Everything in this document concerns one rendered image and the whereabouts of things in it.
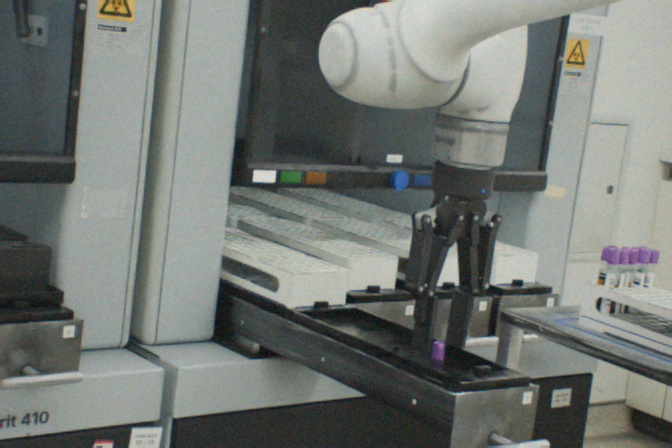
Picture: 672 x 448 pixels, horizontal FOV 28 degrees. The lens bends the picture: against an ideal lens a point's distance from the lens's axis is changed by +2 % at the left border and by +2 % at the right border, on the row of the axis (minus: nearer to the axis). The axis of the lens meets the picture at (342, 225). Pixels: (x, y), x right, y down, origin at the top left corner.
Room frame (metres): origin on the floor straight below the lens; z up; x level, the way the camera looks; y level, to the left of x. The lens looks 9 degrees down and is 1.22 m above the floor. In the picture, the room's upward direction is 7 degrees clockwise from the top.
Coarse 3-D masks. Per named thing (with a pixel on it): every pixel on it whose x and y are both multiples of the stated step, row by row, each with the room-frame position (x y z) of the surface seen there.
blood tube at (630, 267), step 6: (630, 252) 1.86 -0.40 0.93; (636, 252) 1.86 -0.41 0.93; (630, 258) 1.86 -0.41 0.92; (636, 258) 1.86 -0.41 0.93; (630, 264) 1.86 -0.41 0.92; (630, 270) 1.86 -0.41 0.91; (624, 276) 1.86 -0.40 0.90; (630, 276) 1.86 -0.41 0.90; (624, 282) 1.86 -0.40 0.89; (630, 282) 1.86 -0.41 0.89; (624, 306) 1.86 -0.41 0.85; (624, 312) 1.86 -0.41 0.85
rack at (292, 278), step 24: (240, 240) 1.95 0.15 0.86; (264, 240) 1.97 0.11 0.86; (240, 264) 1.95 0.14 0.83; (264, 264) 1.80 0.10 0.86; (288, 264) 1.82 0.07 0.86; (312, 264) 1.83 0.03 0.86; (264, 288) 1.80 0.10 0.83; (288, 288) 1.76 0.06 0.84; (312, 288) 1.77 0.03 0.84; (336, 288) 1.80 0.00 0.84
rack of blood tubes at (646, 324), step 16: (592, 288) 1.85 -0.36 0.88; (624, 288) 1.85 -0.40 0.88; (640, 288) 1.87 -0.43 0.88; (656, 288) 1.88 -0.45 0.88; (592, 304) 1.85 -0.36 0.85; (624, 304) 1.80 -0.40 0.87; (640, 304) 1.78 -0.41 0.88; (656, 304) 1.76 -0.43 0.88; (592, 320) 1.84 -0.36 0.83; (608, 320) 1.82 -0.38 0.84; (624, 320) 1.82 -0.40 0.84; (640, 320) 1.83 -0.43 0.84; (656, 320) 1.84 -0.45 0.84; (624, 336) 1.80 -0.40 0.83; (656, 336) 1.75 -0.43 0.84
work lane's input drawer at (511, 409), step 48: (240, 288) 1.83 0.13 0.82; (288, 336) 1.72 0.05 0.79; (336, 336) 1.66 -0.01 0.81; (384, 336) 1.71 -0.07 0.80; (384, 384) 1.56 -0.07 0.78; (432, 384) 1.50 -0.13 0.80; (480, 384) 1.50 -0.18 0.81; (528, 384) 1.55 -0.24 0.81; (480, 432) 1.50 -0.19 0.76; (528, 432) 1.55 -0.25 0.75
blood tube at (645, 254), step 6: (642, 252) 1.87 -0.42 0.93; (648, 252) 1.87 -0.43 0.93; (642, 258) 1.87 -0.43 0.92; (648, 258) 1.87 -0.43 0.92; (642, 264) 1.87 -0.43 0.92; (636, 270) 1.88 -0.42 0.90; (642, 270) 1.87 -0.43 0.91; (636, 276) 1.88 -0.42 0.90; (642, 276) 1.87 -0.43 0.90; (636, 282) 1.87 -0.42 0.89; (642, 282) 1.87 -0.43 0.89; (630, 306) 1.88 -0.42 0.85; (636, 312) 1.88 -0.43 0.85
